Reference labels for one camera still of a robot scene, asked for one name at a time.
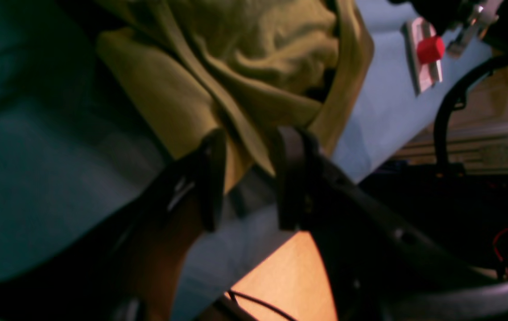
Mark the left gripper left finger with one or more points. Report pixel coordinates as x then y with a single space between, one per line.
127 267

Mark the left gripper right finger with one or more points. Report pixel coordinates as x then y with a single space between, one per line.
379 266

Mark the olive green t-shirt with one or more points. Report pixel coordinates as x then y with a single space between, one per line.
246 66

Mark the blue table cloth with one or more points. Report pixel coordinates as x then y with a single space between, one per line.
73 149

